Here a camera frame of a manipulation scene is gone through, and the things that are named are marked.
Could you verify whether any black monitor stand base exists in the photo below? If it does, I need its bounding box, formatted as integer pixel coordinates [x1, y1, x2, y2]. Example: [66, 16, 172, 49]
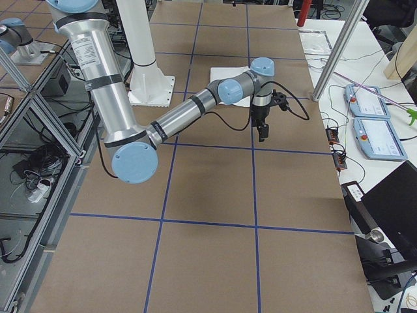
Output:
[355, 236, 416, 300]

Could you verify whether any grey aluminium frame post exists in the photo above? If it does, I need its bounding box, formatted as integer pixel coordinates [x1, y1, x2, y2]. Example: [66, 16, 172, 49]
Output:
[311, 0, 369, 102]

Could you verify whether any purple grabber stick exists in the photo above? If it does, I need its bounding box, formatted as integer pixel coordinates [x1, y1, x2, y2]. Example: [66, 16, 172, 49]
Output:
[333, 72, 417, 126]

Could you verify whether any orange black circuit board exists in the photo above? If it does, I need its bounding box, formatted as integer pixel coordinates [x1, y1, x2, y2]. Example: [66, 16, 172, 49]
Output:
[325, 127, 340, 145]

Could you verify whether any black laptop computer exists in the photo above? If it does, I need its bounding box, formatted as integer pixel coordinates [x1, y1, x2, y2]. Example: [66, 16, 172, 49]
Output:
[341, 160, 416, 260]

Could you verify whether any upper blue teach pendant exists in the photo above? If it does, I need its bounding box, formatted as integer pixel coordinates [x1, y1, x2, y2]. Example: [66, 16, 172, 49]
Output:
[344, 84, 391, 119]

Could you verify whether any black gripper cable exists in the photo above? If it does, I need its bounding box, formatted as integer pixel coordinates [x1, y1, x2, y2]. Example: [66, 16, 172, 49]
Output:
[97, 81, 310, 179]

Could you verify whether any clear plastic bag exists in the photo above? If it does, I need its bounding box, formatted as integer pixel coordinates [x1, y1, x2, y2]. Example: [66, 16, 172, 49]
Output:
[298, 30, 333, 55]

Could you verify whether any blue teach pendant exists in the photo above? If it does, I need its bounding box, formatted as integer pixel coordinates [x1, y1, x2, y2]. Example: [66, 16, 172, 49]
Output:
[353, 117, 408, 161]
[344, 84, 391, 119]

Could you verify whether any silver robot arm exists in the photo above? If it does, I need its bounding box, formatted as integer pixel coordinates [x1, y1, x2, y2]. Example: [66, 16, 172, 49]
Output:
[48, 1, 275, 184]

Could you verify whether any red cylinder post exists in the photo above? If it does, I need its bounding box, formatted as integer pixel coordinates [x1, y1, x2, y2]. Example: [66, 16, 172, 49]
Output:
[297, 0, 312, 27]

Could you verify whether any white long-sleeve printed shirt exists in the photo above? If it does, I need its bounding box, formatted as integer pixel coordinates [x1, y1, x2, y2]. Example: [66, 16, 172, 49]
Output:
[210, 65, 253, 108]

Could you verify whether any lower blue teach pendant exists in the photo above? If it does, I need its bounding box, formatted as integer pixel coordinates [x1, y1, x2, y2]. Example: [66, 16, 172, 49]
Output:
[353, 117, 408, 161]

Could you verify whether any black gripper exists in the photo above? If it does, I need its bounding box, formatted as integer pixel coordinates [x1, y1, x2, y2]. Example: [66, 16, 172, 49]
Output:
[250, 104, 270, 142]

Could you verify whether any wooden beam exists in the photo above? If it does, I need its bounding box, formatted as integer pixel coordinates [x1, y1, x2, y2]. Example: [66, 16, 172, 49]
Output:
[384, 0, 417, 81]

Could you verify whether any third grey robot base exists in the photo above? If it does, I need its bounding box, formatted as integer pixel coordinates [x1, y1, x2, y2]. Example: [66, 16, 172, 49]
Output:
[1, 18, 45, 65]

